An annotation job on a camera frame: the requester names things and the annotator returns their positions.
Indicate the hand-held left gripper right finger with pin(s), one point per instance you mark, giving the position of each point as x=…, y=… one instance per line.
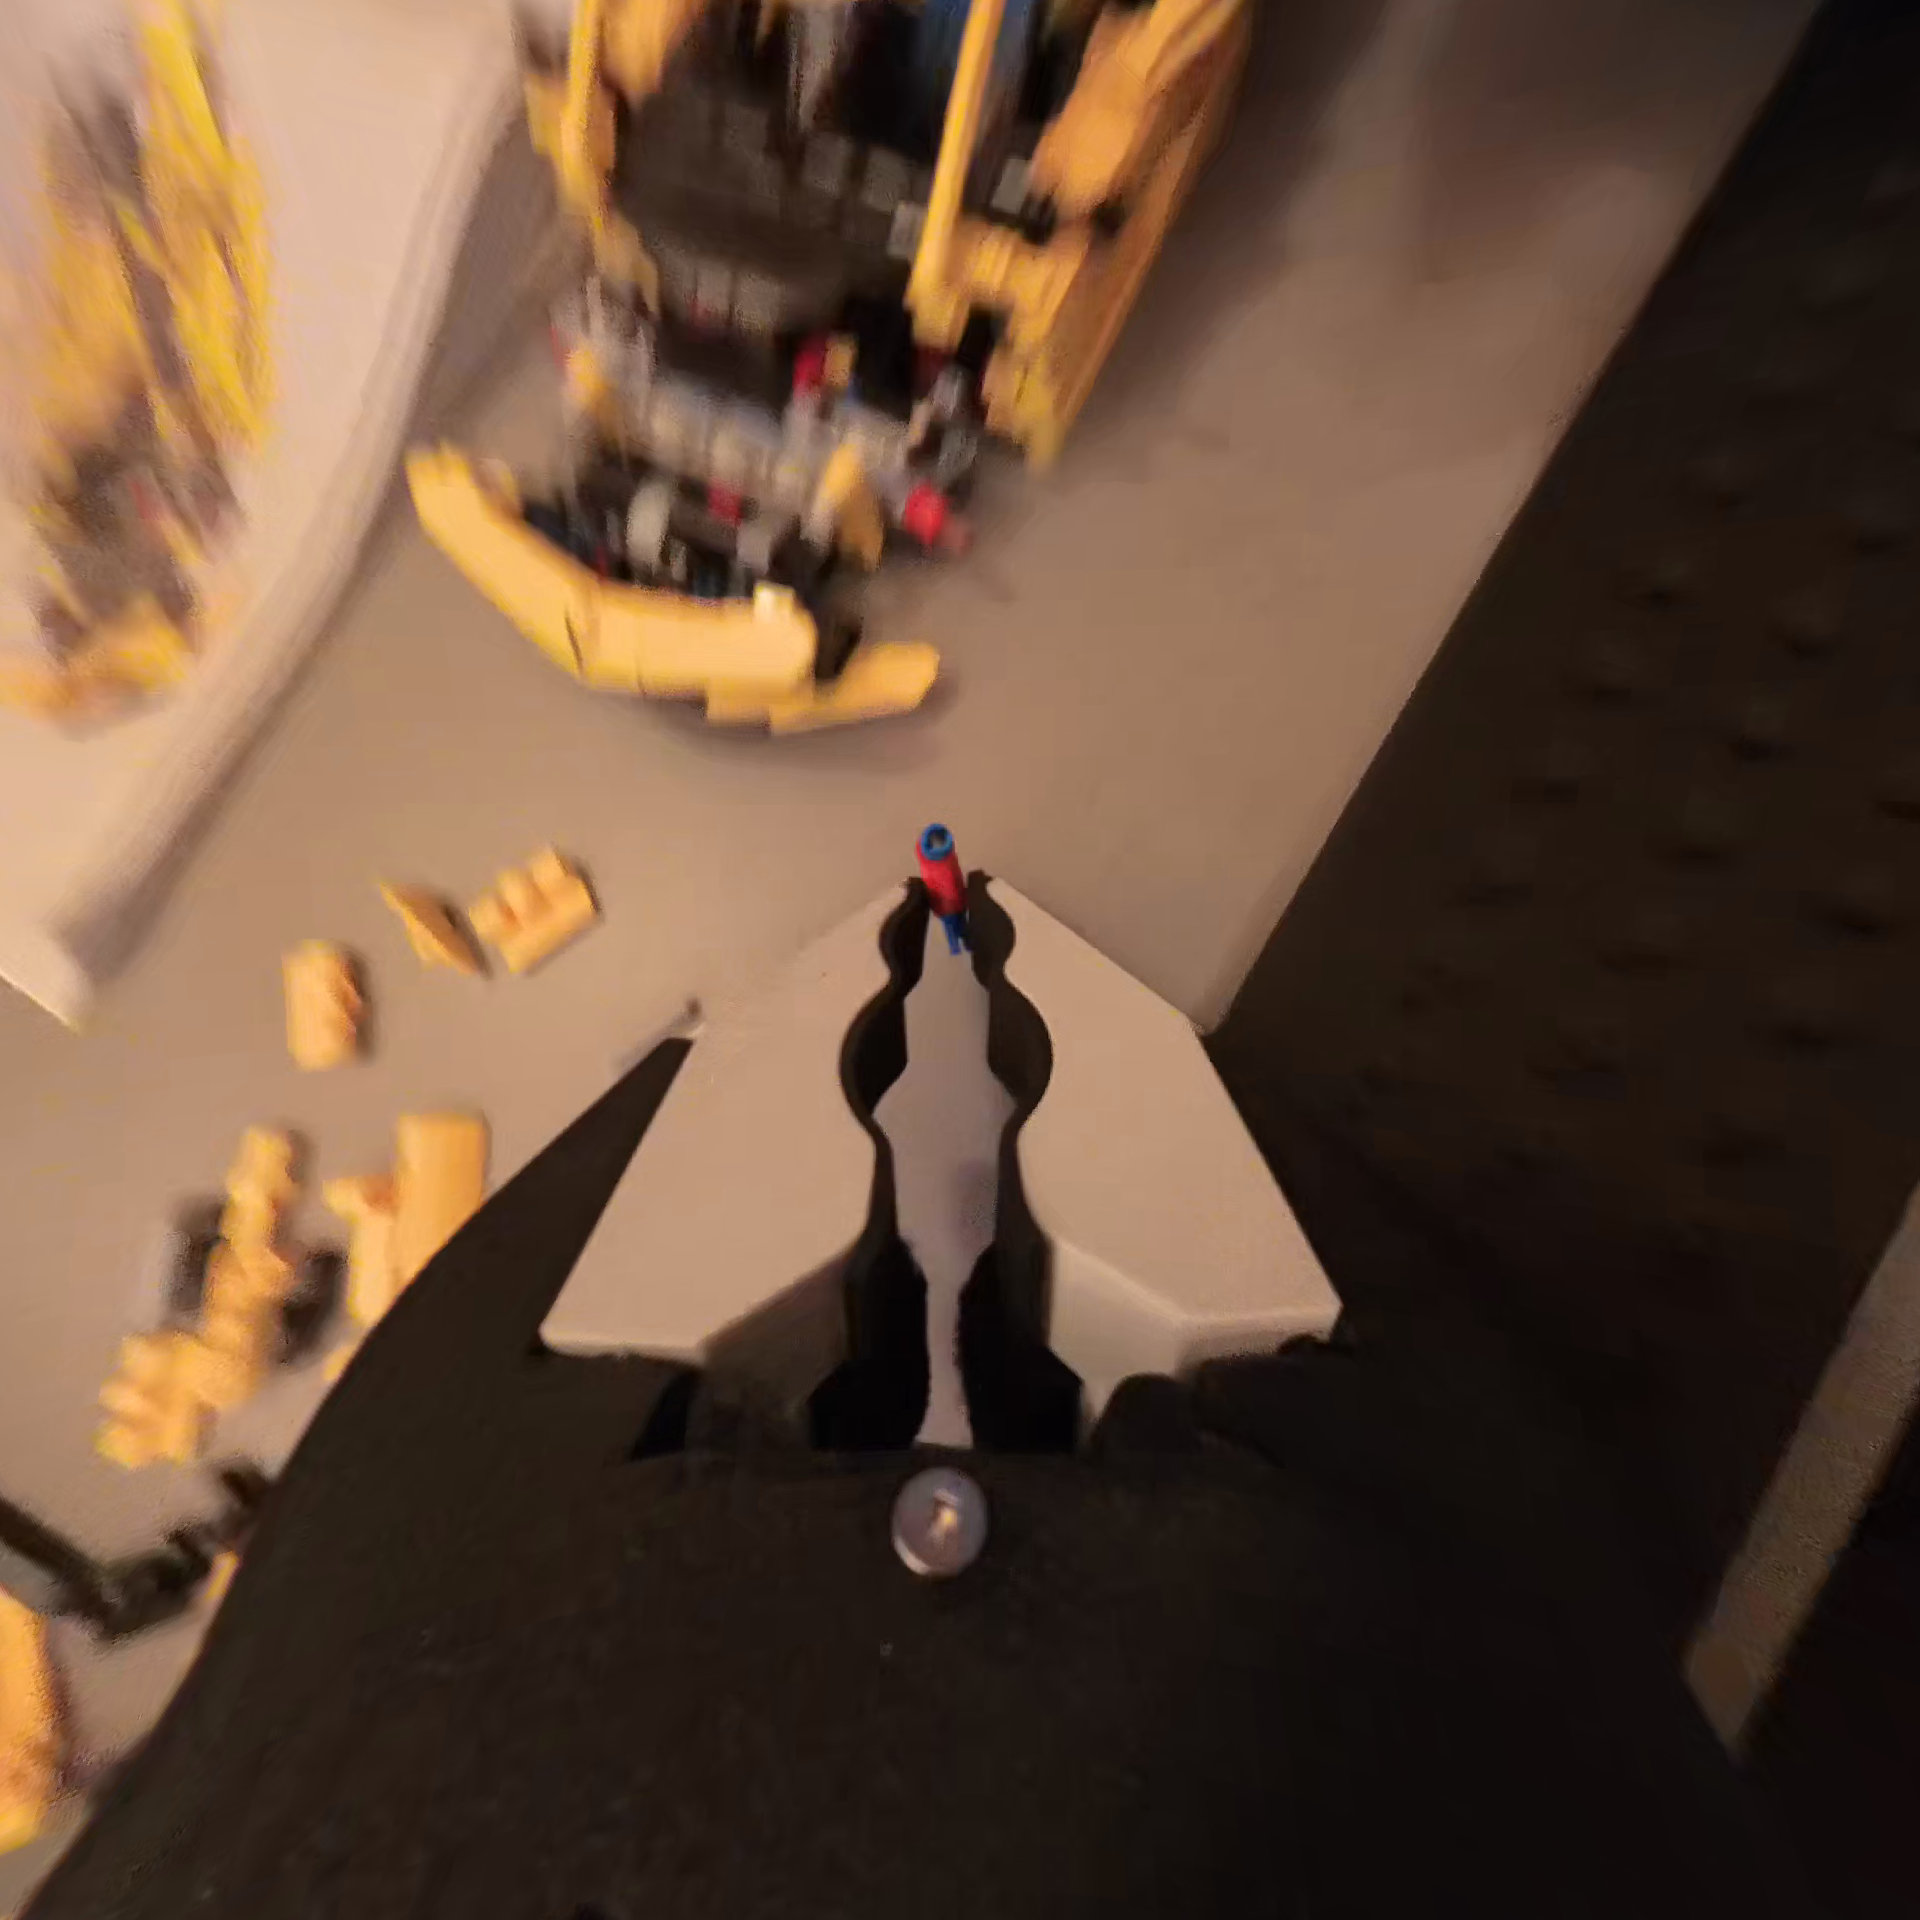
x=1170, y=1184

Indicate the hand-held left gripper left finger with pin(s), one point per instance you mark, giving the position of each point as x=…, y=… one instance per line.
x=721, y=1184

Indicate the blue long pin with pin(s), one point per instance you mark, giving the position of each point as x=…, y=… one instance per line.
x=936, y=841

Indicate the yellow arrow panel assembly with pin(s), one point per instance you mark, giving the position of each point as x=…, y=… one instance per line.
x=644, y=645

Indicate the pile of yellow black bricks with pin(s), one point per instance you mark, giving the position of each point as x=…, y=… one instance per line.
x=434, y=1184

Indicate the black long beam brick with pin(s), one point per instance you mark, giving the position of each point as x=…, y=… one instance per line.
x=104, y=1591

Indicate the yellow toy car model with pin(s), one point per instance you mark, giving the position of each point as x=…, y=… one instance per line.
x=1080, y=271

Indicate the open instruction booklet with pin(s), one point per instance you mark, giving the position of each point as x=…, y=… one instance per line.
x=345, y=224

